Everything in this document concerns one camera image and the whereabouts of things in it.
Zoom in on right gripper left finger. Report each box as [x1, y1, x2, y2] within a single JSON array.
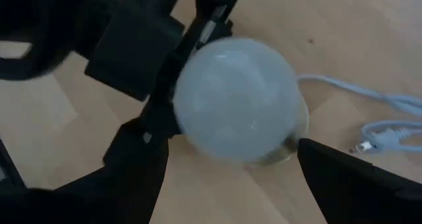
[[0, 117, 169, 224]]

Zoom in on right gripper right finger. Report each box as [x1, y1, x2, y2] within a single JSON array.
[[297, 137, 422, 224]]

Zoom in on white lightbulb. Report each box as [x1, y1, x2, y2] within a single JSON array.
[[173, 37, 306, 164]]

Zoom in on white lamp power cord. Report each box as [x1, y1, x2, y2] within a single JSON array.
[[296, 74, 422, 154]]

